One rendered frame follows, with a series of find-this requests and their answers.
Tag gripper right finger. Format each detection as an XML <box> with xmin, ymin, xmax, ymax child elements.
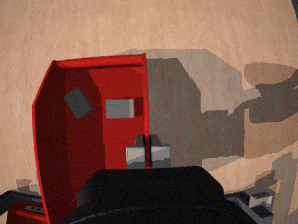
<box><xmin>149</xmin><ymin>134</ymin><xmax>171</xmax><ymax>168</ymax></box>

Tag red bin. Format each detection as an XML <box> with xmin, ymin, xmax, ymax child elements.
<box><xmin>6</xmin><ymin>200</ymin><xmax>48</xmax><ymax>224</ymax></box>
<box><xmin>32</xmin><ymin>53</ymin><xmax>150</xmax><ymax>224</ymax></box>

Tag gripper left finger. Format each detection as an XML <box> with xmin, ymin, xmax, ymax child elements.
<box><xmin>126</xmin><ymin>135</ymin><xmax>147</xmax><ymax>169</ymax></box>

